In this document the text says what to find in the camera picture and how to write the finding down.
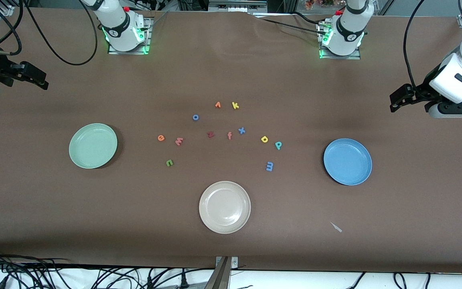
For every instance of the small metal bracket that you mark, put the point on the small metal bracket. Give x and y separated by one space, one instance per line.
235 263

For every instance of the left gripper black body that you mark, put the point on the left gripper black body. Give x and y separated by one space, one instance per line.
422 93

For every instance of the brown table cover sheet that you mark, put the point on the brown table cover sheet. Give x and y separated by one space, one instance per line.
231 72

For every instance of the beige plate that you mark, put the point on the beige plate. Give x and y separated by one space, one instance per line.
225 207

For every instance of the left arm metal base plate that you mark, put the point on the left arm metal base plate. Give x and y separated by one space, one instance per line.
341 57

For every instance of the green plate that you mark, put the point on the green plate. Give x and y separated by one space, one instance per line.
93 145

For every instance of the teal letter p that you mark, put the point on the teal letter p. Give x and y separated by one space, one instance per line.
278 145

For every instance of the grey metal box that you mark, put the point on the grey metal box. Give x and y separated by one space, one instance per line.
237 5

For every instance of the aluminium profile bar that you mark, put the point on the aluminium profile bar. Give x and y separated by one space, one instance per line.
219 277

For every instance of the blue letter m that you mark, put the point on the blue letter m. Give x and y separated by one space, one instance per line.
269 165

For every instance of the blue plate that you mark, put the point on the blue plate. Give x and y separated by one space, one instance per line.
347 161

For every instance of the pink letter w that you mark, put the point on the pink letter w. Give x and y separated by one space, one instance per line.
179 141

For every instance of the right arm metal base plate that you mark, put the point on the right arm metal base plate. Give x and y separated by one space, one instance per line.
147 38

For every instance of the small white paper scrap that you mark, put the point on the small white paper scrap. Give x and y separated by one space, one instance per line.
336 227

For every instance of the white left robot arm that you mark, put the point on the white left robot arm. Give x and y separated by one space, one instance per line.
349 32

